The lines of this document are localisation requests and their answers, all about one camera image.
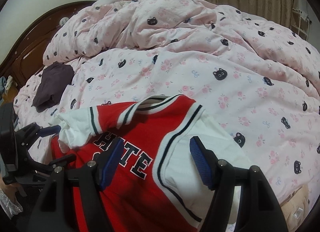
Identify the red white basketball jersey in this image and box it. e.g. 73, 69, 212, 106
50, 95, 252, 231

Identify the beige garment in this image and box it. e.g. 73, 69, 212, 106
280, 184, 309, 231

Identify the folded dark purple garment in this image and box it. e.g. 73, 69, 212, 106
32, 62, 74, 112

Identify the dark wooden headboard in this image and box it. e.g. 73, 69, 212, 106
1, 1, 94, 88

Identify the pink cat print duvet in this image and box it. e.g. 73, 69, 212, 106
14, 0, 319, 211

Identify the white wire shelf rack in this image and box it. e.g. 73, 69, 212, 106
290, 8, 311, 41

